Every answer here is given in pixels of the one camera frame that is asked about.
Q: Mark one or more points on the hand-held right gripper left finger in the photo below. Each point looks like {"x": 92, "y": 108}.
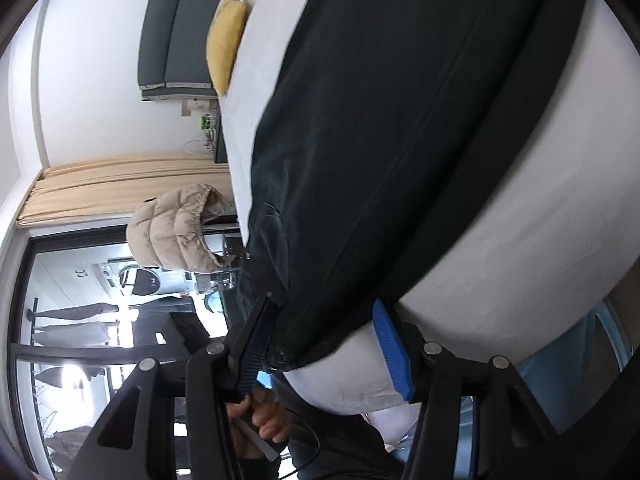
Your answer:
{"x": 256, "y": 341}

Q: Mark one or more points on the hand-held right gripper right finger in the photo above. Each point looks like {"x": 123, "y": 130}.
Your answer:
{"x": 391, "y": 347}

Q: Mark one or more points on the dark black pants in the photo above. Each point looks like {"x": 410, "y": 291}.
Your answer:
{"x": 375, "y": 135}

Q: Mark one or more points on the person's left hand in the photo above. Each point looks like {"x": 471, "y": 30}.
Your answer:
{"x": 270, "y": 415}

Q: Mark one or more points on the person's dark clothing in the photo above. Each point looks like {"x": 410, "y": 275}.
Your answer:
{"x": 345, "y": 445}

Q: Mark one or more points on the white washing machine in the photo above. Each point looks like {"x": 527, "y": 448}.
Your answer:
{"x": 145, "y": 280}

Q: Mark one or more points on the beige puffer jacket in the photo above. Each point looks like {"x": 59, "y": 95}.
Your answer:
{"x": 170, "y": 235}

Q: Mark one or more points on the clothes drying rack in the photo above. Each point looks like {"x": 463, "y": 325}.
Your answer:
{"x": 75, "y": 320}

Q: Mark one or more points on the light blue fabric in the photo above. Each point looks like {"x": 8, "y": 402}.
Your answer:
{"x": 575, "y": 350}

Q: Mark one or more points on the beige curtain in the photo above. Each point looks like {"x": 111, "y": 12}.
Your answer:
{"x": 125, "y": 185}

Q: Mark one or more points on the dark nightstand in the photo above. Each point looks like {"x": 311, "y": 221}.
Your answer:
{"x": 220, "y": 140}

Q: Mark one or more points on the black framed glass door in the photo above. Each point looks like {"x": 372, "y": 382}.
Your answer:
{"x": 30, "y": 360}

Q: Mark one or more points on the yellow pillow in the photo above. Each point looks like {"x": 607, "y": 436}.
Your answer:
{"x": 226, "y": 40}

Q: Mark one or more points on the grey padded headboard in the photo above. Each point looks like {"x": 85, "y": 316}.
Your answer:
{"x": 172, "y": 25}

